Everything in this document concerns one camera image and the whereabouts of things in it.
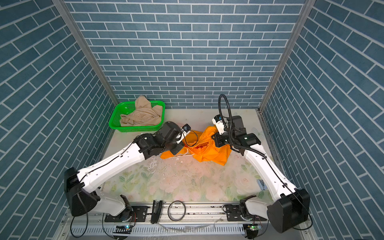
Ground orange shorts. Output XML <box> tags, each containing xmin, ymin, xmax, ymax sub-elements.
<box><xmin>160</xmin><ymin>127</ymin><xmax>232</xmax><ymax>166</ymax></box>

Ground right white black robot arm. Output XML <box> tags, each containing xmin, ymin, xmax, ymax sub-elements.
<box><xmin>212</xmin><ymin>115</ymin><xmax>311</xmax><ymax>233</ymax></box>

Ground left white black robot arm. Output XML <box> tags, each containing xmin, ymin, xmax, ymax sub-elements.
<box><xmin>64</xmin><ymin>121</ymin><xmax>191</xmax><ymax>222</ymax></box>

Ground beige shorts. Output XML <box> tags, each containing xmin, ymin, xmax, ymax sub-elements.
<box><xmin>120</xmin><ymin>96</ymin><xmax>163</xmax><ymax>127</ymax></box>

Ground green plastic basket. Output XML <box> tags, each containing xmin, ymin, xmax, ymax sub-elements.
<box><xmin>109</xmin><ymin>101</ymin><xmax>166</xmax><ymax>133</ymax></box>

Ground right circuit board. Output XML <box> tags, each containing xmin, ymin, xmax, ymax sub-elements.
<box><xmin>243</xmin><ymin>224</ymin><xmax>261</xmax><ymax>235</ymax></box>

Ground circuit board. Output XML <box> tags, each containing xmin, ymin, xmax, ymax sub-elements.
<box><xmin>243</xmin><ymin>224</ymin><xmax>261</xmax><ymax>235</ymax></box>
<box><xmin>113</xmin><ymin>225</ymin><xmax>133</xmax><ymax>235</ymax></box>

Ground left circuit board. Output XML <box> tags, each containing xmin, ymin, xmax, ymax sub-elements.
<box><xmin>113</xmin><ymin>225</ymin><xmax>133</xmax><ymax>235</ymax></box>

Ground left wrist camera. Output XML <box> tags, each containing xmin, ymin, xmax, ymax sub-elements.
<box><xmin>182</xmin><ymin>124</ymin><xmax>192</xmax><ymax>135</ymax></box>

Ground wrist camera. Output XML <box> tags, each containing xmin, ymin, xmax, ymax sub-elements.
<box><xmin>212</xmin><ymin>115</ymin><xmax>226</xmax><ymax>135</ymax></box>
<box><xmin>182</xmin><ymin>124</ymin><xmax>192</xmax><ymax>135</ymax></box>

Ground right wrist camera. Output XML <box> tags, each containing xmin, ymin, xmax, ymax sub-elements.
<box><xmin>212</xmin><ymin>115</ymin><xmax>226</xmax><ymax>135</ymax></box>

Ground black clamp bracket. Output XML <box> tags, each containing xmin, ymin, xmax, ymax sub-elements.
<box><xmin>151</xmin><ymin>200</ymin><xmax>163</xmax><ymax>224</ymax></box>

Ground black cable ring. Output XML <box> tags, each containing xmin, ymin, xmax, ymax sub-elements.
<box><xmin>167</xmin><ymin>200</ymin><xmax>187</xmax><ymax>222</ymax></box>

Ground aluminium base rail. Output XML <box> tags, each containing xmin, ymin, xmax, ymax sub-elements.
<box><xmin>53</xmin><ymin>202</ymin><xmax>317</xmax><ymax>240</ymax></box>

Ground right corner aluminium post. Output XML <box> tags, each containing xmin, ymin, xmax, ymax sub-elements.
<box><xmin>259</xmin><ymin>0</ymin><xmax>316</xmax><ymax>113</ymax></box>

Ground corner aluminium post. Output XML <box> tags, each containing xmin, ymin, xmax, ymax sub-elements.
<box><xmin>259</xmin><ymin>0</ymin><xmax>316</xmax><ymax>113</ymax></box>
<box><xmin>52</xmin><ymin>0</ymin><xmax>120</xmax><ymax>106</ymax></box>

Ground left corner aluminium post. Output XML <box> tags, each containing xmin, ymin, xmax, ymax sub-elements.
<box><xmin>52</xmin><ymin>0</ymin><xmax>120</xmax><ymax>106</ymax></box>

